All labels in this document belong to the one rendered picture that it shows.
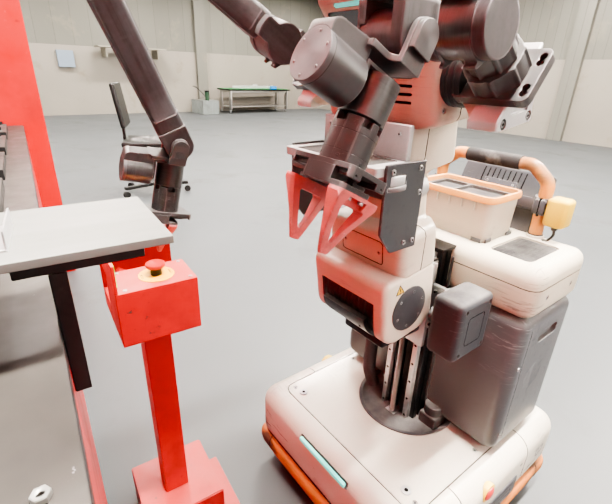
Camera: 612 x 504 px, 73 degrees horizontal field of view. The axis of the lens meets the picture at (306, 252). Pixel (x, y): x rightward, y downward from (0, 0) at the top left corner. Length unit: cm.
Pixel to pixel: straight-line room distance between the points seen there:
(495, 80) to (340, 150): 28
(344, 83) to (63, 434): 42
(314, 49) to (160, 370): 82
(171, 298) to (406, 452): 72
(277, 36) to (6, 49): 196
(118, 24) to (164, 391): 78
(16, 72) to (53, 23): 981
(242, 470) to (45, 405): 108
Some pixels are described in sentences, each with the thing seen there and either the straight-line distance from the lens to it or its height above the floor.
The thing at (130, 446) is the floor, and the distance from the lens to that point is 165.
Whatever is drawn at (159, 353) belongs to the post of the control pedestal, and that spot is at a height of 57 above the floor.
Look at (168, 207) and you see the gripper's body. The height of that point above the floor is 90.
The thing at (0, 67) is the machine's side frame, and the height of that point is 115.
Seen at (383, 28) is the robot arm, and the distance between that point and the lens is 50.
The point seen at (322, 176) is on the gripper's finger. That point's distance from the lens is 45.
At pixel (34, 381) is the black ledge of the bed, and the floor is 87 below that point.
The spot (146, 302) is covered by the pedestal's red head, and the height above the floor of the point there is 75.
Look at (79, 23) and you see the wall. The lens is 1257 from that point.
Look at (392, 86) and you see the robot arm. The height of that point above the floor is 117.
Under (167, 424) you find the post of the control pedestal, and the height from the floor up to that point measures 35.
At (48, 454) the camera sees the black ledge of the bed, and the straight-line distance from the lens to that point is 44.
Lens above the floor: 118
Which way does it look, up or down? 24 degrees down
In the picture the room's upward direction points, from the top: 2 degrees clockwise
